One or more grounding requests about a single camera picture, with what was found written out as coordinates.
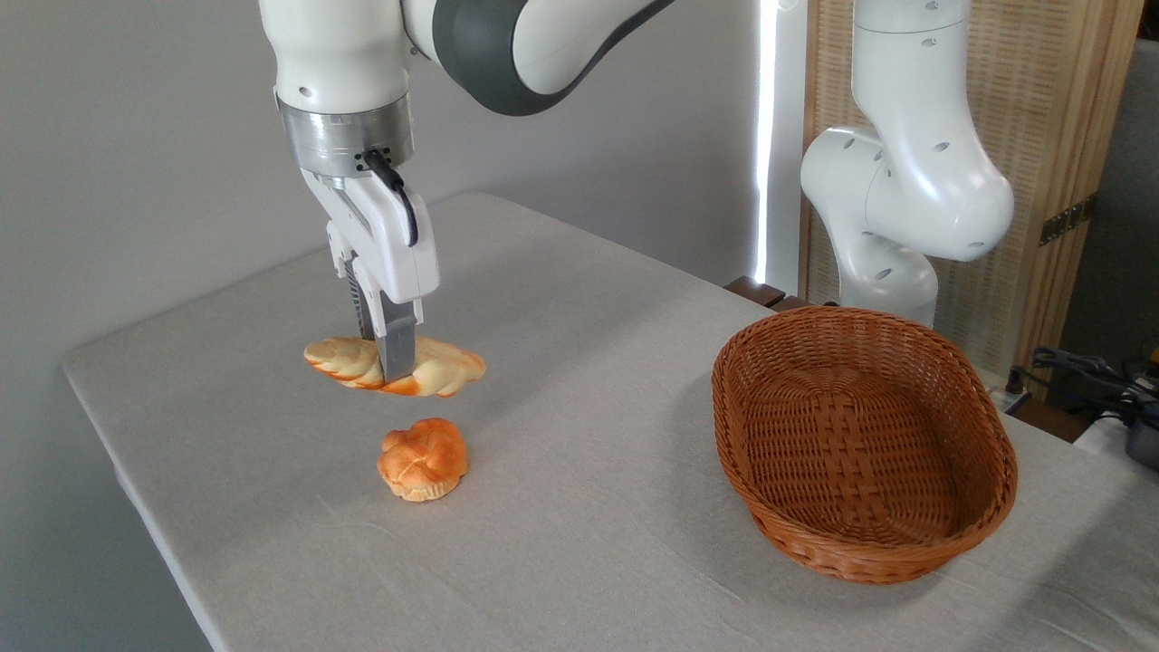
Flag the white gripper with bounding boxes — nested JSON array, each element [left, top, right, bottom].
[[302, 168, 442, 384]]

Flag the long braided bread loaf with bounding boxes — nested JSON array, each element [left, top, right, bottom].
[[303, 336, 487, 399]]

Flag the round orange bread bun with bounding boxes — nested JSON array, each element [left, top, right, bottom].
[[377, 417, 470, 503]]

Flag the dark brown wooden furniture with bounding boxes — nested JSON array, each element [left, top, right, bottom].
[[723, 275, 811, 314]]

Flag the brown wicker basket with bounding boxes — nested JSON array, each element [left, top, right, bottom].
[[712, 305, 1019, 585]]

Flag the black metal screen hinge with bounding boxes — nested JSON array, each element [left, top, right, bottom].
[[1039, 194, 1097, 247]]

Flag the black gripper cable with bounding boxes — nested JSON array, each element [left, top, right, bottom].
[[354, 149, 421, 248]]

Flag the black cable bundle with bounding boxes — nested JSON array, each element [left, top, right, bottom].
[[1005, 346, 1159, 428]]

